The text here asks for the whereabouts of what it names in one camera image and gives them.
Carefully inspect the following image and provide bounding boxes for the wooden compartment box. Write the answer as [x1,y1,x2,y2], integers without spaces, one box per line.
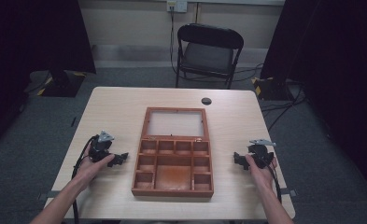
[131,106,215,198]

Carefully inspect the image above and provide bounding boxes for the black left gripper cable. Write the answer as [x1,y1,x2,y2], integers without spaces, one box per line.
[71,135,100,224]

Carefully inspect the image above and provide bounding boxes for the black folding chair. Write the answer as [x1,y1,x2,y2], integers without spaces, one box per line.
[175,22,245,91]

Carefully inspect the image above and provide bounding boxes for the black wall cable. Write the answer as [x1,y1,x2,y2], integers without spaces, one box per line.
[169,6,180,76]

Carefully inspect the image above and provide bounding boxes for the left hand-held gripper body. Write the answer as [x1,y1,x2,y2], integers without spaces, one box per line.
[88,130,116,163]

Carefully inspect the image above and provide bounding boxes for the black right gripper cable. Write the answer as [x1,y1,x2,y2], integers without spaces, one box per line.
[266,163,283,204]

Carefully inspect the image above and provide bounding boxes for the black floor cables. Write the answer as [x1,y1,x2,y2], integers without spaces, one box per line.
[233,62,310,133]

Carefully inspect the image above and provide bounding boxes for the person's right hand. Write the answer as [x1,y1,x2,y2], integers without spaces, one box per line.
[245,154,278,191]

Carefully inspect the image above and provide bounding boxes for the black curtain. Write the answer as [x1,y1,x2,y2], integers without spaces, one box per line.
[260,0,367,200]
[0,0,97,157]

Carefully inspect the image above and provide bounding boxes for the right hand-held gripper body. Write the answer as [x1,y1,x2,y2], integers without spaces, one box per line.
[247,139,277,170]

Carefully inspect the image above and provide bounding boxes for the black stand base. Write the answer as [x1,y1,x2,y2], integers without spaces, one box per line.
[35,69,87,98]
[251,76,297,102]

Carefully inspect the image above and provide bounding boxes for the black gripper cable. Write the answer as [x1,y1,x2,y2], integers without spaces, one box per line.
[71,135,100,224]
[266,163,283,204]

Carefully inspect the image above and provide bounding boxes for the person's left hand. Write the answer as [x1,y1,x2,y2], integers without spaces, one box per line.
[74,145,116,188]

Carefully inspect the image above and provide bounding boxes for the white wall socket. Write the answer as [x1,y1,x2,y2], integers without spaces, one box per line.
[166,0,189,14]

